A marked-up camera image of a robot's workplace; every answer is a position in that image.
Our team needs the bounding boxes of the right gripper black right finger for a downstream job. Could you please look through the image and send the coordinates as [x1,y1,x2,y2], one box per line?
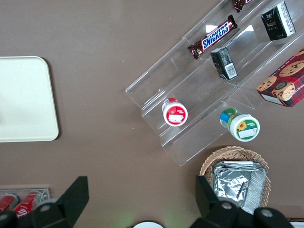
[191,175,255,228]

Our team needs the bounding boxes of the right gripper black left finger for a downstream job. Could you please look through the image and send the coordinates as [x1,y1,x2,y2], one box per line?
[31,175,90,228]

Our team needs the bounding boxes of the light wicker basket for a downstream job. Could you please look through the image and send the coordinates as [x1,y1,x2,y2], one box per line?
[199,145,272,215]

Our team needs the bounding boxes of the cream plastic tray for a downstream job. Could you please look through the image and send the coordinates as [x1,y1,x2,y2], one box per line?
[0,56,59,143]

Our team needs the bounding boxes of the silver foil packets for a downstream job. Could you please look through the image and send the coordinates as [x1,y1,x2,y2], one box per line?
[212,160,268,216]

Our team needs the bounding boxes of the clear acrylic bottle rack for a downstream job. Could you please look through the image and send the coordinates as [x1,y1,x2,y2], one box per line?
[0,186,51,214]

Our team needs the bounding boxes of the red cola bottle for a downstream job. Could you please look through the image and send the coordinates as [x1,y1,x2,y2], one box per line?
[0,193,19,212]
[11,190,44,218]

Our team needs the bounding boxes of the green lid cup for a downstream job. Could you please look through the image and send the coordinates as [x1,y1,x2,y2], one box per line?
[219,108,261,143]

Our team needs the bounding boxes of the red lid cup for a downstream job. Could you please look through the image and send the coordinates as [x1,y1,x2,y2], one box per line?
[161,97,189,127]

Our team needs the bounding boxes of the clear acrylic stepped display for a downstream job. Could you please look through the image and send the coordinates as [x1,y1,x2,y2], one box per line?
[124,0,304,167]

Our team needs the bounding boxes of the red cookie box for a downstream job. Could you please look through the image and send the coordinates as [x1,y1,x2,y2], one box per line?
[256,47,304,108]

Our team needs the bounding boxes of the small black carton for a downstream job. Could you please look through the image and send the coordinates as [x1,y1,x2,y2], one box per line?
[260,0,296,42]
[210,47,238,81]

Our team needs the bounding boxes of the Snickers chocolate bar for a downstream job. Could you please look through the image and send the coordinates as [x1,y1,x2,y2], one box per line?
[187,14,238,60]
[231,0,255,14]

